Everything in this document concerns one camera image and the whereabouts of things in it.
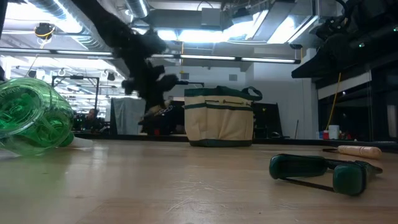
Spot beige green gardening bag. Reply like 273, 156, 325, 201
183, 85, 264, 148

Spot green-handled pruning shears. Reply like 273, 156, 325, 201
269, 153, 384, 197

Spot white cup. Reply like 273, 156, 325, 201
328, 124, 340, 140

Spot wooden-handled steel trowel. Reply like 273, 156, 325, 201
322, 145, 382, 160

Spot green plastic spray bottle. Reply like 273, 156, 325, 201
0, 77, 94, 156

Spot grey fabric cover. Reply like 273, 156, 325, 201
110, 96, 147, 135

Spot black yellow ceiling reel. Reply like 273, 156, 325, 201
33, 22, 57, 42

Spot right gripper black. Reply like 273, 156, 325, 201
291, 12, 374, 79

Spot black stand with camera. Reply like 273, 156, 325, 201
177, 80, 205, 88

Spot black panel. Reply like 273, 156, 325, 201
252, 102, 284, 139

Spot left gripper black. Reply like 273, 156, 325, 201
121, 58, 180, 110

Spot yellow cable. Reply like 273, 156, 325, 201
325, 73, 342, 131

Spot black frame stand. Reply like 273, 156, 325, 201
51, 75, 100, 131

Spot long ceiling light fixture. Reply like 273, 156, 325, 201
0, 46, 301, 65

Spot silver ventilation duct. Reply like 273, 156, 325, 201
124, 0, 150, 19

